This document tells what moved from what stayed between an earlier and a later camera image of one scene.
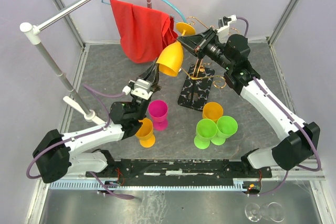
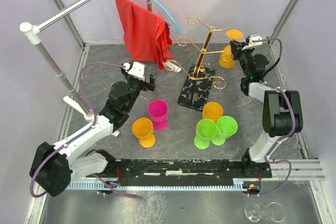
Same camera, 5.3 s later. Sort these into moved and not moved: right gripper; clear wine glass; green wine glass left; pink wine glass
Moved: right gripper
Not moved: pink wine glass; clear wine glass; green wine glass left
